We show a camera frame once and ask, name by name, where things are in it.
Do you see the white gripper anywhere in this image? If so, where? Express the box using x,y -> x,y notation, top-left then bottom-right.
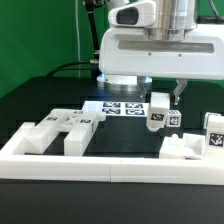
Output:
99,0 -> 224,105

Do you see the white chair seat block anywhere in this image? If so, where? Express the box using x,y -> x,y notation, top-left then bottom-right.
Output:
158,132 -> 224,160

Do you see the white paper marker sheet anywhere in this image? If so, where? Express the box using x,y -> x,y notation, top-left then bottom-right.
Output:
82,101 -> 149,117

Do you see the black robot cable hose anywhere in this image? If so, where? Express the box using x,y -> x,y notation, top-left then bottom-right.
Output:
45,0 -> 103,78

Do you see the white chair back frame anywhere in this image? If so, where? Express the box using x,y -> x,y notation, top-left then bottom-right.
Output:
25,109 -> 106,156

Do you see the thin white hanging cable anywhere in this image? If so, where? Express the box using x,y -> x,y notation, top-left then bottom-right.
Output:
76,0 -> 82,78

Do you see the white U-shaped fence frame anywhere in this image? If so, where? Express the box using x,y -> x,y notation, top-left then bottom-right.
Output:
0,122 -> 224,186

